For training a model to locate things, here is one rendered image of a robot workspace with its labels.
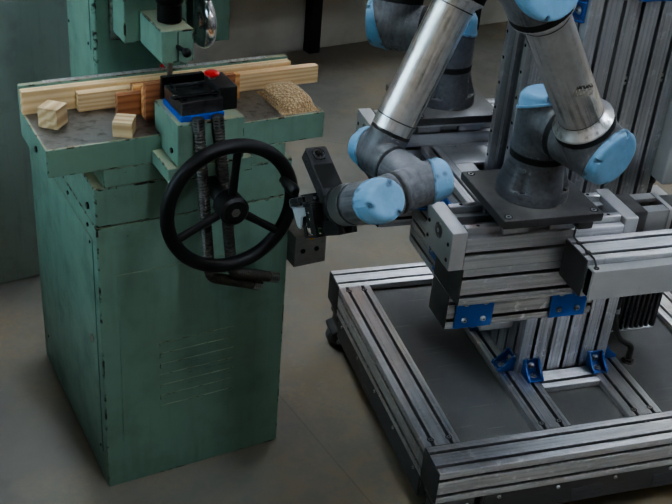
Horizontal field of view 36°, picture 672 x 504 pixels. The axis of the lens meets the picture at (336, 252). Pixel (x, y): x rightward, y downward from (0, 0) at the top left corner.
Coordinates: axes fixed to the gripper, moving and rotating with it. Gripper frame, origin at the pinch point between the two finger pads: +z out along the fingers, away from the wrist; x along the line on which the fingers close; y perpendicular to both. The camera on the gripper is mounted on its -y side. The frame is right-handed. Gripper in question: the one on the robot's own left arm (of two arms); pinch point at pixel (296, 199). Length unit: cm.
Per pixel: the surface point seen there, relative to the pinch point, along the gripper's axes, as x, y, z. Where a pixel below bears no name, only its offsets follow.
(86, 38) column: -22, -43, 48
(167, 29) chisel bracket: -12.9, -38.3, 19.7
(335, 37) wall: 163, -72, 281
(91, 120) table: -29.8, -22.8, 26.7
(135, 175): -24.4, -10.3, 21.6
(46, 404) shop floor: -38, 42, 94
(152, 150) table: -20.8, -14.6, 18.8
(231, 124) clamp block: -7.9, -16.6, 6.8
